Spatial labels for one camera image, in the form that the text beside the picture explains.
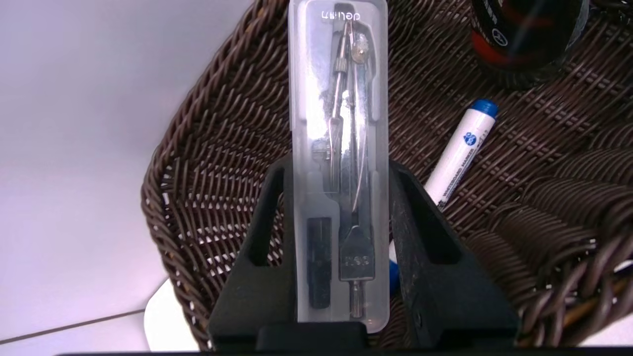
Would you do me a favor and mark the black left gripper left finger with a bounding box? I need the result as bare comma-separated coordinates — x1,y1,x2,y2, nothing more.
208,154,298,348

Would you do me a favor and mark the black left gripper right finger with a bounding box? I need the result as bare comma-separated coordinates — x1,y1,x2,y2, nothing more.
388,161,520,348

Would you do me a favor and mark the blue white whiteboard marker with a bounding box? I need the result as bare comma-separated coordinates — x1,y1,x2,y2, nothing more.
389,99,499,297

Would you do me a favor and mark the clear plastic compass case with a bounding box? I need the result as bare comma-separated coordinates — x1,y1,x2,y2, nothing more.
288,0,390,334

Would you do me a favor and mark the black cosmetic tube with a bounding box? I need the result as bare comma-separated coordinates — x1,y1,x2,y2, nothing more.
470,0,590,89

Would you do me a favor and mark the dark brown wicker basket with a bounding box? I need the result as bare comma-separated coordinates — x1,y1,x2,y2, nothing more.
141,0,633,350

